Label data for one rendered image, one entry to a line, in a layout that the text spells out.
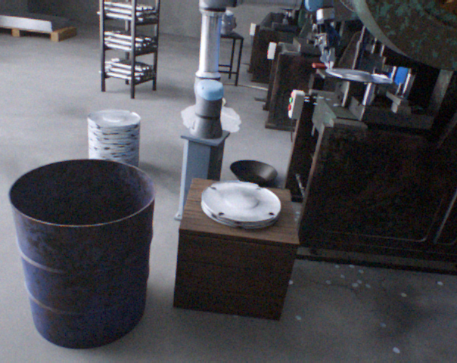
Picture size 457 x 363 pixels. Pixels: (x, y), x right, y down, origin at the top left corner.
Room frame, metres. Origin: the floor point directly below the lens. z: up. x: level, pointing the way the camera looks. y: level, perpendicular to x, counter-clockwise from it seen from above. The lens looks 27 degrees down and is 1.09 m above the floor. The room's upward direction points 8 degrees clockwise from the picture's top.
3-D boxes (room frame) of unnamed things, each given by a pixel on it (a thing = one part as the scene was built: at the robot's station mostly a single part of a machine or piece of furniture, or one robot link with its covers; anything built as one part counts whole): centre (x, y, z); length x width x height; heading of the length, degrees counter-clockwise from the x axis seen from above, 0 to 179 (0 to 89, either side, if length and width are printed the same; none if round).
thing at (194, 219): (1.27, -0.06, 0.18); 0.40 x 0.38 x 0.35; 91
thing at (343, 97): (1.81, -0.46, 0.72); 0.25 x 0.14 x 0.14; 93
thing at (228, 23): (4.79, 0.30, 0.40); 0.45 x 0.40 x 0.79; 15
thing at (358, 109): (1.82, -0.63, 0.68); 0.45 x 0.30 x 0.06; 3
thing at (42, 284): (1.03, 0.42, 0.24); 0.42 x 0.42 x 0.48
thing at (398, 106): (1.65, -0.64, 0.76); 0.17 x 0.06 x 0.10; 3
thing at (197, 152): (1.73, 0.13, 0.23); 0.19 x 0.19 x 0.45; 78
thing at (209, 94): (1.74, 0.14, 0.62); 0.13 x 0.12 x 0.14; 11
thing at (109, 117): (2.15, 0.70, 0.31); 0.29 x 0.29 x 0.01
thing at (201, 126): (1.73, 0.13, 0.50); 0.15 x 0.15 x 0.10
